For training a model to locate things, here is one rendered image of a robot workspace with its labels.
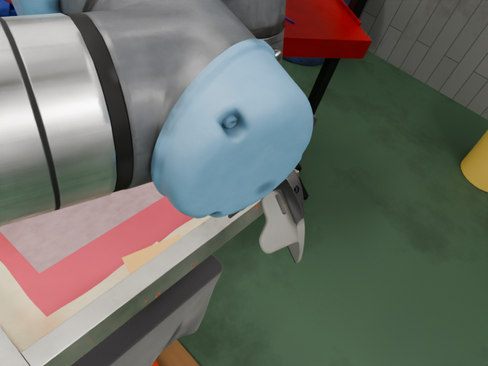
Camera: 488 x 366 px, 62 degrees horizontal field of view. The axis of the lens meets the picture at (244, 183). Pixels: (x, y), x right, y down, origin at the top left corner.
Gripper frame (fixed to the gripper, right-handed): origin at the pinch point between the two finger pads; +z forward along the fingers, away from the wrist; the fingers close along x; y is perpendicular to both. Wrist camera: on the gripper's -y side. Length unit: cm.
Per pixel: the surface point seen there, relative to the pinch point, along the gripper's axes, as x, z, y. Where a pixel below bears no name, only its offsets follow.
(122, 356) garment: -27, 49, 10
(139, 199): -32.9, 17.4, -5.1
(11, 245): -39.6, 17.6, 17.0
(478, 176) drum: -6, 144, -264
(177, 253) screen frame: -13.6, 13.6, 1.4
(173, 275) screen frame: -12.1, 15.4, 3.7
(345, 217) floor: -53, 139, -155
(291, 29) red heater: -73, 18, -110
